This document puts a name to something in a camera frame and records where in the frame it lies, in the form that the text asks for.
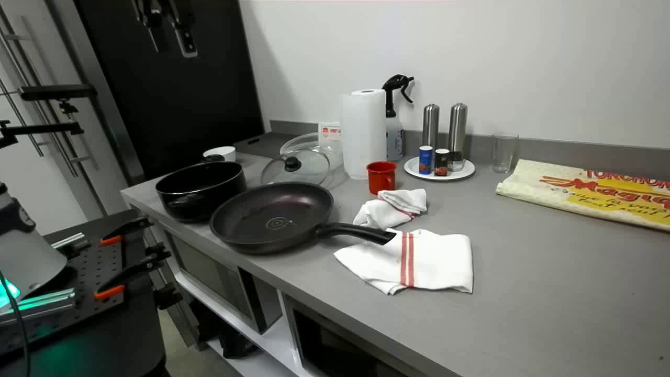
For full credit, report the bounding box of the red cup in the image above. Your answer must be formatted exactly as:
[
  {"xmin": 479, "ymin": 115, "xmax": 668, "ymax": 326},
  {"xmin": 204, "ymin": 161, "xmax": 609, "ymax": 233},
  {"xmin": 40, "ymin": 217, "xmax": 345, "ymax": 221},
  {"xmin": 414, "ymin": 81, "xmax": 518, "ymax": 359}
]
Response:
[{"xmin": 365, "ymin": 159, "xmax": 398, "ymax": 196}]

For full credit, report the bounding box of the small white bowl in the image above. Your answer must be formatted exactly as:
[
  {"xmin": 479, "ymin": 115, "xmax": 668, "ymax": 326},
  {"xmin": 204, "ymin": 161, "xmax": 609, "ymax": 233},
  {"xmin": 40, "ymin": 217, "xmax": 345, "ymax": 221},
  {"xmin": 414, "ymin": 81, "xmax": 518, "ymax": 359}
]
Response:
[{"xmin": 202, "ymin": 144, "xmax": 239, "ymax": 163}]

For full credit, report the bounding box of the black cooking pot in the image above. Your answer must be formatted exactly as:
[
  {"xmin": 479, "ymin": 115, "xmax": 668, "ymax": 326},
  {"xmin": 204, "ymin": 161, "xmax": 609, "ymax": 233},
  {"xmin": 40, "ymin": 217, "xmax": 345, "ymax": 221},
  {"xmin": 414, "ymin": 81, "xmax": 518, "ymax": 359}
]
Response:
[{"xmin": 154, "ymin": 159, "xmax": 248, "ymax": 226}]

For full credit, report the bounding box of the white box with red label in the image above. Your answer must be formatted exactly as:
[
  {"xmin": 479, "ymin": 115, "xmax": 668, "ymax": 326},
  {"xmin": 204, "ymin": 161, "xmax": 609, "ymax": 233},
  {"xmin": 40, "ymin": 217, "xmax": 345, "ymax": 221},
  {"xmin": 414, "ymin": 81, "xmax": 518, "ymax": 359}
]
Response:
[{"xmin": 316, "ymin": 122, "xmax": 343, "ymax": 149}]

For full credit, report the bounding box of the glass pot lid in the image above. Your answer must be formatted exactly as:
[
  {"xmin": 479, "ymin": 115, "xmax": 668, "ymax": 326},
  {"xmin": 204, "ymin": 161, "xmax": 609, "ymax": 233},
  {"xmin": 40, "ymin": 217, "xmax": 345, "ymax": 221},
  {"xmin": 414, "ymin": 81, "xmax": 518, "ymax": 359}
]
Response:
[{"xmin": 280, "ymin": 132, "xmax": 345, "ymax": 174}]

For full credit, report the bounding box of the glass lid with black knob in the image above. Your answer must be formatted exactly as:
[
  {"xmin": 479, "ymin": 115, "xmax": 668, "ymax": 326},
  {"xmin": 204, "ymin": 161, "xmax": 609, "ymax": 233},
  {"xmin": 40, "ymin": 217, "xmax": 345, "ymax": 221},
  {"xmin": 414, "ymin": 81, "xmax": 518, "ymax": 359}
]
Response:
[{"xmin": 259, "ymin": 146, "xmax": 333, "ymax": 189}]

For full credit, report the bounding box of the black frying pan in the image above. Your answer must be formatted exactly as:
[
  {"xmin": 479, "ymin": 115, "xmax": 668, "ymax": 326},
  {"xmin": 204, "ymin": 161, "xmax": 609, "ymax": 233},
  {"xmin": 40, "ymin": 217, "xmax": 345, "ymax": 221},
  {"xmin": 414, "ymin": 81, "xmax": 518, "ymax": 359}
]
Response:
[{"xmin": 207, "ymin": 182, "xmax": 398, "ymax": 257}]

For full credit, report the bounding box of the white paper towel roll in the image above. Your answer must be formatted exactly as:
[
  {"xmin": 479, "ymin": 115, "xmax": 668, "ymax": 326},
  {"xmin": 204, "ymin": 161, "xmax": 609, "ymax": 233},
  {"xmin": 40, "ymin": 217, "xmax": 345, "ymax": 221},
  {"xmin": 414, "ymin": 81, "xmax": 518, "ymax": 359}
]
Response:
[{"xmin": 340, "ymin": 85, "xmax": 390, "ymax": 182}]

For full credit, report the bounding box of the black orange-tipped clamp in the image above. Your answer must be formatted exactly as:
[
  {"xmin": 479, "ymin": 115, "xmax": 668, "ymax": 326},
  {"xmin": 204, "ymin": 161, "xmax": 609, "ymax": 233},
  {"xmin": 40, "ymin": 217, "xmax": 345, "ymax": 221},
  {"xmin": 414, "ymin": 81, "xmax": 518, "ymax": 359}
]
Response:
[
  {"xmin": 98, "ymin": 216, "xmax": 156, "ymax": 247},
  {"xmin": 93, "ymin": 243, "xmax": 175, "ymax": 303}
]

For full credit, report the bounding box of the small grey metal block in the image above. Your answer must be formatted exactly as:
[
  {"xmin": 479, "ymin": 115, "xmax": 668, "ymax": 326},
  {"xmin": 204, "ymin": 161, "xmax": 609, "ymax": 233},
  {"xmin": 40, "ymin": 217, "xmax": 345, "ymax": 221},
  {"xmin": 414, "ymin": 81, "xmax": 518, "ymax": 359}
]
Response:
[{"xmin": 48, "ymin": 230, "xmax": 91, "ymax": 256}]

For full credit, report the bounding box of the spray bottle with black head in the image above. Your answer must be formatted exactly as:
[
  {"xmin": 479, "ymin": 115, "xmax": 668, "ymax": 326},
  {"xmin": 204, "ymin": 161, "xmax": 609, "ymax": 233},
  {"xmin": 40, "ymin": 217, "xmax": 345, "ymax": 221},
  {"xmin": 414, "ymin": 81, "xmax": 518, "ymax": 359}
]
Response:
[{"xmin": 381, "ymin": 72, "xmax": 418, "ymax": 163}]

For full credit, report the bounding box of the dark built-in appliance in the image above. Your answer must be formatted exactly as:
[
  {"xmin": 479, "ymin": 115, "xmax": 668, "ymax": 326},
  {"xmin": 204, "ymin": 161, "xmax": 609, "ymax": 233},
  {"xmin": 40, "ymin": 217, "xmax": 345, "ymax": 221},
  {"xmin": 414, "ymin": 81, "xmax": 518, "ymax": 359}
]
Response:
[
  {"xmin": 166, "ymin": 233, "xmax": 286, "ymax": 334},
  {"xmin": 282, "ymin": 294, "xmax": 422, "ymax": 377}
]

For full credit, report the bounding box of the short steel grinder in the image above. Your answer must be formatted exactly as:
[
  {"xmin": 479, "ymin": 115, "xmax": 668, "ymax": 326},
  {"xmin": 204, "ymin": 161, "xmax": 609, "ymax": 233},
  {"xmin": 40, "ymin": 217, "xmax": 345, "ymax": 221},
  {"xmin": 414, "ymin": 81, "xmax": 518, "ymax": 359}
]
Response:
[{"xmin": 422, "ymin": 103, "xmax": 443, "ymax": 151}]

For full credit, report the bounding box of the crumpled white red-striped towel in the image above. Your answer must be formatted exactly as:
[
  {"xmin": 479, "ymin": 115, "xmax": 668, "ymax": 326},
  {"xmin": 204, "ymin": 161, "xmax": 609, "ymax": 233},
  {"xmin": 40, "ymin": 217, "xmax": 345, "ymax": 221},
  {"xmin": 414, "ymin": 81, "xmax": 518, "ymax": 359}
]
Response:
[{"xmin": 353, "ymin": 185, "xmax": 429, "ymax": 230}]

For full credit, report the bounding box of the blue capped spice jar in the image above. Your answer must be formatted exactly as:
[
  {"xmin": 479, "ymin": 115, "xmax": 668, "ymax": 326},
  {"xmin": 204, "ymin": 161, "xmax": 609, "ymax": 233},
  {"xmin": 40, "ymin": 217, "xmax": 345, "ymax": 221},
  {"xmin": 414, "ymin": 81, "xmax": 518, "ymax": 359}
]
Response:
[{"xmin": 418, "ymin": 144, "xmax": 438, "ymax": 176}]

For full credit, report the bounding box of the dark spice jar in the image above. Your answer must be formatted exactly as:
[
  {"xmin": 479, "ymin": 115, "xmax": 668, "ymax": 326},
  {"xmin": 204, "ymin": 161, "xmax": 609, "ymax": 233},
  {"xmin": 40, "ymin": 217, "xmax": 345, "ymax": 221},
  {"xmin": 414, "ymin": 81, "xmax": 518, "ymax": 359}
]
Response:
[{"xmin": 434, "ymin": 146, "xmax": 452, "ymax": 177}]

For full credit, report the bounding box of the tall steel grinder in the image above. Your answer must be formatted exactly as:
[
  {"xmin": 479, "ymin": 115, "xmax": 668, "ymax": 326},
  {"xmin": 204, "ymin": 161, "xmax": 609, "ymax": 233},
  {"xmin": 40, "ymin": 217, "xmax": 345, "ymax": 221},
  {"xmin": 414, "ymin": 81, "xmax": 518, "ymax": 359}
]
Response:
[{"xmin": 448, "ymin": 100, "xmax": 470, "ymax": 163}]

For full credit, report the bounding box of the white round plate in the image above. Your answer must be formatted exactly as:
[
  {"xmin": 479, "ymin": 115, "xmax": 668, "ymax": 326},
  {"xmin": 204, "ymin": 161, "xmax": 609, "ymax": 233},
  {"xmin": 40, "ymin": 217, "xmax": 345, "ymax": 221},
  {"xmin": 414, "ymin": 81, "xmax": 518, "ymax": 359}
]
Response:
[{"xmin": 402, "ymin": 153, "xmax": 477, "ymax": 183}]

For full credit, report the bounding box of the black breadboard table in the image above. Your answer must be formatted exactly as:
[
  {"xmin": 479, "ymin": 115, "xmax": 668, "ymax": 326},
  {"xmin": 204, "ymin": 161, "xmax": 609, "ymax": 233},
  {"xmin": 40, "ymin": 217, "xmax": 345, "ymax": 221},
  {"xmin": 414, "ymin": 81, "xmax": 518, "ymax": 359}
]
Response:
[{"xmin": 0, "ymin": 206, "xmax": 175, "ymax": 377}]

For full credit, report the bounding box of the flat white red-striped towel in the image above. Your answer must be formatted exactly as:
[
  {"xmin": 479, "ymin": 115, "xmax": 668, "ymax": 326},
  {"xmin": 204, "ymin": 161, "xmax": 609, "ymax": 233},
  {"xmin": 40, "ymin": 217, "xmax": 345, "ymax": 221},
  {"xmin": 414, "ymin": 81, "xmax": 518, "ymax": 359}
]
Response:
[{"xmin": 333, "ymin": 228, "xmax": 475, "ymax": 298}]

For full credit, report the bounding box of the clear drinking glass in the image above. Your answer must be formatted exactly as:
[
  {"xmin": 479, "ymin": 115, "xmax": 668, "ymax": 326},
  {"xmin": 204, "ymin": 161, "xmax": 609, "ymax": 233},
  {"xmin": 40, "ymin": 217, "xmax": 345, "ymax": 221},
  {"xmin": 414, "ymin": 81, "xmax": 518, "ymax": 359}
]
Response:
[{"xmin": 492, "ymin": 132, "xmax": 521, "ymax": 176}]

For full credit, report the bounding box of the yellow printed bag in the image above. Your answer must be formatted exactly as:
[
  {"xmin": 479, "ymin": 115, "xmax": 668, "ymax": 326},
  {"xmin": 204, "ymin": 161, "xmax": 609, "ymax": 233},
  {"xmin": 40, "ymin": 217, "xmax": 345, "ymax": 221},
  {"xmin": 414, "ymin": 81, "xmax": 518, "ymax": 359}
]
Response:
[{"xmin": 495, "ymin": 156, "xmax": 670, "ymax": 234}]

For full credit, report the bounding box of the black camera stand bar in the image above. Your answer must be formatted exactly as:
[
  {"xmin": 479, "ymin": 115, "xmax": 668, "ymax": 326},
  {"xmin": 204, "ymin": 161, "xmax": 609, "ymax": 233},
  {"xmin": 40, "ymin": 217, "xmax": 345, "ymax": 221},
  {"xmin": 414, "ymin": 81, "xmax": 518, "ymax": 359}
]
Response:
[{"xmin": 20, "ymin": 81, "xmax": 98, "ymax": 116}]

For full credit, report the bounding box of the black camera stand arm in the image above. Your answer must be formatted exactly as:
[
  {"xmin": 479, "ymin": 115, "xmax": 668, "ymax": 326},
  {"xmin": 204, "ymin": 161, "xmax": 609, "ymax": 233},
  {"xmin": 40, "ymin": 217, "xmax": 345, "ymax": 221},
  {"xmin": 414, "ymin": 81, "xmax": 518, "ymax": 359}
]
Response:
[{"xmin": 0, "ymin": 119, "xmax": 87, "ymax": 151}]

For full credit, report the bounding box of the aluminium rail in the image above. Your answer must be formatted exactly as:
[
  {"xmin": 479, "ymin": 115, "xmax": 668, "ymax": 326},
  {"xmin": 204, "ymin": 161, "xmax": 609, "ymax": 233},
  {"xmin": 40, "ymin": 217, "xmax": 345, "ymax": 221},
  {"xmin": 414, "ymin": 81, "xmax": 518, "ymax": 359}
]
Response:
[{"xmin": 0, "ymin": 287, "xmax": 80, "ymax": 323}]

